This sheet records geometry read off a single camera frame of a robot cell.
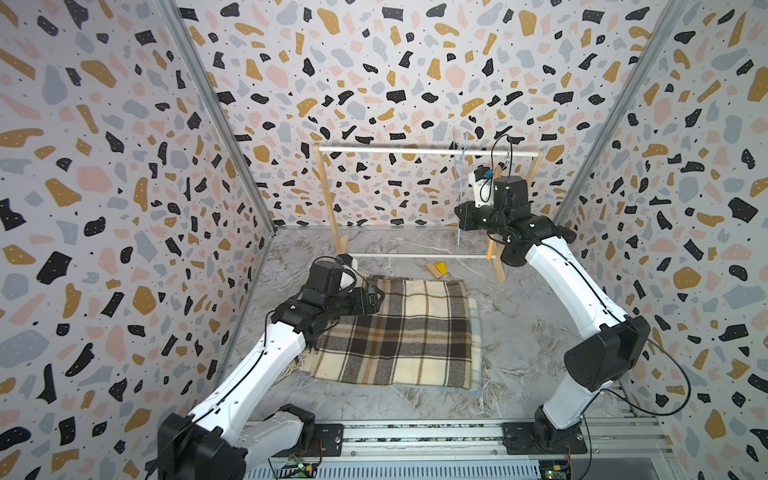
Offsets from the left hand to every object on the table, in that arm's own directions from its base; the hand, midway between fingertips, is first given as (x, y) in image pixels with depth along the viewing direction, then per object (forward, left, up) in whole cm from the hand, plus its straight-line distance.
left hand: (373, 295), depth 78 cm
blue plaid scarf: (-8, -29, -19) cm, 35 cm away
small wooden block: (+23, -19, -21) cm, 37 cm away
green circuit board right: (-36, -43, -22) cm, 61 cm away
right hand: (+18, -22, +14) cm, 31 cm away
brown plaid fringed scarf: (-3, -13, -16) cm, 21 cm away
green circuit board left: (-35, +18, -21) cm, 44 cm away
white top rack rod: (+49, -42, +12) cm, 66 cm away
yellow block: (+24, -22, -20) cm, 39 cm away
